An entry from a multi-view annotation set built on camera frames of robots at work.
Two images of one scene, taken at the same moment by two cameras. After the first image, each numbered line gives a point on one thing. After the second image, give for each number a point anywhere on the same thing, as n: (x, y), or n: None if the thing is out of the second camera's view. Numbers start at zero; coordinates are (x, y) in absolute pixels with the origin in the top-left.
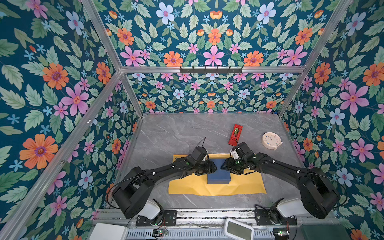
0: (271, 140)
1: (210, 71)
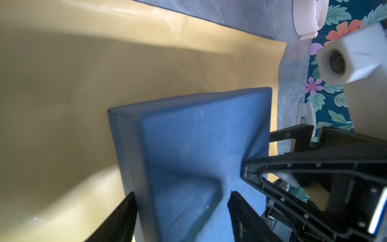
0: (308, 16)
1: None
